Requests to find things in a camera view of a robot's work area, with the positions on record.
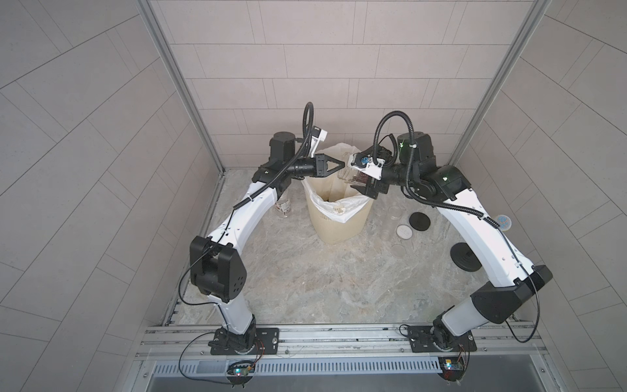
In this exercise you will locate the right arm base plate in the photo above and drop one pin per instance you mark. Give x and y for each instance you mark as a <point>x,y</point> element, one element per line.
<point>423,340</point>

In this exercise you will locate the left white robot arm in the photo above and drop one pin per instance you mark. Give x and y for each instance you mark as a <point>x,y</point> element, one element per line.
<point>216,267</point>

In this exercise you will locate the left circuit board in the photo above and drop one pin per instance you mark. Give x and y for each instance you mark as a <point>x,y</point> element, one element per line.
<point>241,369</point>

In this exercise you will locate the white jar lid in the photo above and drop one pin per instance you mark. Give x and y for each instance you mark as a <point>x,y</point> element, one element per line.
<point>404,232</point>

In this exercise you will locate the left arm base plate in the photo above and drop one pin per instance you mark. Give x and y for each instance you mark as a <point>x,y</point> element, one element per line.
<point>254,341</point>

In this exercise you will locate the beige ribbed trash bin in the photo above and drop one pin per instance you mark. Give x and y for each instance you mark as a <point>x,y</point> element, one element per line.
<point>336,222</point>

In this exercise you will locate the aluminium mounting rail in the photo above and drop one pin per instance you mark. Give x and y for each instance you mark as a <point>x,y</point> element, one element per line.
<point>331,340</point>

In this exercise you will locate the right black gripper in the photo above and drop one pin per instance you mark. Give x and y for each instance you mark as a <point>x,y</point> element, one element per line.
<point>376,184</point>

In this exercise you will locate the black lid glass jar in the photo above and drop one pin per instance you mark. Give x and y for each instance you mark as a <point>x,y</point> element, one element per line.
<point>350,175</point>

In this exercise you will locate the white trash bag liner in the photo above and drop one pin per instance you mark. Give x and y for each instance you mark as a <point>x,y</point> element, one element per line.
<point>332,188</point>

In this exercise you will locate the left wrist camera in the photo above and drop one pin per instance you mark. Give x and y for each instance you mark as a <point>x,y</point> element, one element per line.
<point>318,135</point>

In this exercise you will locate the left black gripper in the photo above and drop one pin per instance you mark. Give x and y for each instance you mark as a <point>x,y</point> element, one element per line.
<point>316,169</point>

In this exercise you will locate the circuit board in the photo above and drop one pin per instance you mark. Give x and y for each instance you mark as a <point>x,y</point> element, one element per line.
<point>453,369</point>
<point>241,369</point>

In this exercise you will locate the round knob on stalk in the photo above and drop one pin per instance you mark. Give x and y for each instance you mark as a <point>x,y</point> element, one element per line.
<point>465,257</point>

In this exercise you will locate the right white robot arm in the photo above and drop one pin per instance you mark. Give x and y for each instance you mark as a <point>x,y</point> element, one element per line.
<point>513,279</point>

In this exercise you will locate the white lid rose tea jar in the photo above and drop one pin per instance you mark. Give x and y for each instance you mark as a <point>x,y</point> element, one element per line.
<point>283,206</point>

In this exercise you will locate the right circuit board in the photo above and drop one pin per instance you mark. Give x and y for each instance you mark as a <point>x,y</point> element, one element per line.
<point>453,369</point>

